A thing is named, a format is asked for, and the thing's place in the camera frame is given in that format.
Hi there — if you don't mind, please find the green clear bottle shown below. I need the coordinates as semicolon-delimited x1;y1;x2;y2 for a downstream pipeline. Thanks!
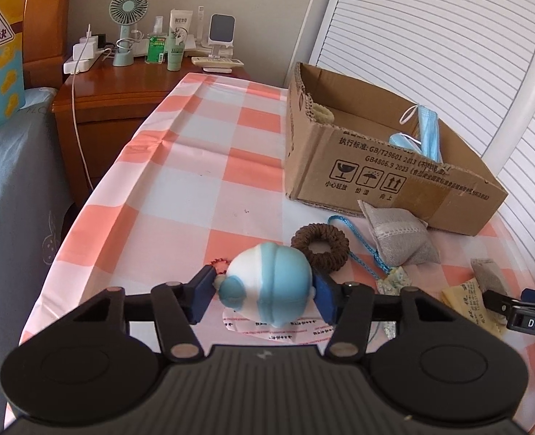
146;17;166;64

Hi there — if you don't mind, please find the blue white squishy toy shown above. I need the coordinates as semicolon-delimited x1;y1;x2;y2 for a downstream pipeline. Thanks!
210;242;318;328

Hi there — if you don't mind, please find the green desk fan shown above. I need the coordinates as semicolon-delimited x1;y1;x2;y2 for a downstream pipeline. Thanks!
110;0;147;68

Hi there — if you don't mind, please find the white charger plug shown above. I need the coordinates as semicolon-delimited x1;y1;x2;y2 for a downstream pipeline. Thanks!
72;40;98;59

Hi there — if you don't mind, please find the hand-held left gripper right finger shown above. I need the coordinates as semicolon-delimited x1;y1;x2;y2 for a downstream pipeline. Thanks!
312;273;452;359

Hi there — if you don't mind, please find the large grey sachet bag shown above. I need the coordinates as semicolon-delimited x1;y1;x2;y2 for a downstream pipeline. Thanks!
357;199;441;267

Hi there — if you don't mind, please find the white green cream tube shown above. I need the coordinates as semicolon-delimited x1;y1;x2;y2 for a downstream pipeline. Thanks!
168;9;190;72

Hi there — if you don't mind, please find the white power strip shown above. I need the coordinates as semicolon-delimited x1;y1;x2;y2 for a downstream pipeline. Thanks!
63;52;103;74

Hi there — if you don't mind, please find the white tubular frame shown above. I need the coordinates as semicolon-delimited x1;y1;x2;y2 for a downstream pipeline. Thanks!
480;52;535;160

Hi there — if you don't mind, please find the floral pouch with blue cord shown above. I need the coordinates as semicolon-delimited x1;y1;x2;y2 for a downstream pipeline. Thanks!
328;215;410;294

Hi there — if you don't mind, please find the wooden headboard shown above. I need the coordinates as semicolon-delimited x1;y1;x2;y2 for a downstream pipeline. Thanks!
22;0;77;89

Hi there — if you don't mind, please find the blue face mask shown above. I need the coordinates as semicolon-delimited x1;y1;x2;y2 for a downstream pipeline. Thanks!
387;132;422;153
400;104;445;164

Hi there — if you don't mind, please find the grey blue bed blanket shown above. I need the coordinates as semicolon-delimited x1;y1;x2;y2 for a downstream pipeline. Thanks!
0;86;77;435

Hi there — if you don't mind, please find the white charging cable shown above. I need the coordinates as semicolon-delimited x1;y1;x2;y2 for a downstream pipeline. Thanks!
70;22;94;187

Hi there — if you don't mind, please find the white round red-printed packet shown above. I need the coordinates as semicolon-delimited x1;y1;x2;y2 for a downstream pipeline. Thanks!
222;306;337;344

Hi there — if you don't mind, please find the cream hair scrunchie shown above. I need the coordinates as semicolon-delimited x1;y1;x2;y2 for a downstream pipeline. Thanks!
310;103;336;123

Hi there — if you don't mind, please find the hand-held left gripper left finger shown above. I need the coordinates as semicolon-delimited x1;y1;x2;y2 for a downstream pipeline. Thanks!
83;265;217;360

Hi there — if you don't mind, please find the phone on white stand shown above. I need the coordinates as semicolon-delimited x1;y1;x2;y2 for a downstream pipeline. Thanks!
206;13;238;58

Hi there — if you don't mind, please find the pale yellow packet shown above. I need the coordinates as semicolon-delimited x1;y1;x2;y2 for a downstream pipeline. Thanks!
442;279;507;339

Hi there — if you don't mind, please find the wooden nightstand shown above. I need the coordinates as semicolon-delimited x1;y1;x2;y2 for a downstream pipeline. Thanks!
52;52;254;191

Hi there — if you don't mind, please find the brown hair scrunchie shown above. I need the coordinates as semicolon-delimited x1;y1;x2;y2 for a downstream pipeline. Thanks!
291;224;349;273

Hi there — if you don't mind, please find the white device with antenna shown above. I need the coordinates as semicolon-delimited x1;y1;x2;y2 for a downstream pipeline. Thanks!
183;5;210;58

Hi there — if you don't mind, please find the small grey sachet bag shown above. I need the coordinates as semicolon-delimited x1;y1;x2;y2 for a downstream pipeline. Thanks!
470;258;513;296

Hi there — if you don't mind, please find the cardboard box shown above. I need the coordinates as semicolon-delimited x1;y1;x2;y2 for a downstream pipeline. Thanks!
284;61;509;236

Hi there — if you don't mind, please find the white remote control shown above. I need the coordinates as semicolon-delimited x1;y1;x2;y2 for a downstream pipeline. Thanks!
191;56;245;67

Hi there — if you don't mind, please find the pink white checked tablecloth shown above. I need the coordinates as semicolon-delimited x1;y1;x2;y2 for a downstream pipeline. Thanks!
4;72;535;435

